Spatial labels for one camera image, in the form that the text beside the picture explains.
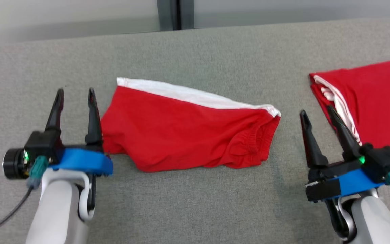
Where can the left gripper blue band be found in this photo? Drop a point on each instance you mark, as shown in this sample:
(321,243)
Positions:
(83,161)

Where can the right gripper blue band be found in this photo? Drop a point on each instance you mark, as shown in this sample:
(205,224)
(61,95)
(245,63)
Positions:
(350,181)

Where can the red basketball jersey white trim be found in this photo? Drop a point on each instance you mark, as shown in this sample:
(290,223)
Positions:
(374,98)

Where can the red shorts white stripe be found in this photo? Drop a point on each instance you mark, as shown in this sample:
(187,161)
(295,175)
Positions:
(181,132)

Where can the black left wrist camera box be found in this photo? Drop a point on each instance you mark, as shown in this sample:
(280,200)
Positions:
(42,144)

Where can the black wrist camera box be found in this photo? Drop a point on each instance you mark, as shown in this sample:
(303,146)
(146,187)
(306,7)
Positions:
(384,161)
(42,144)

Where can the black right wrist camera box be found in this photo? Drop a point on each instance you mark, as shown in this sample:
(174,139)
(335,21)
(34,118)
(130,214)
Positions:
(384,161)

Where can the grey partition post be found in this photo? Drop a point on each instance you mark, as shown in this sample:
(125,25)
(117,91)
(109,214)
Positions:
(174,13)

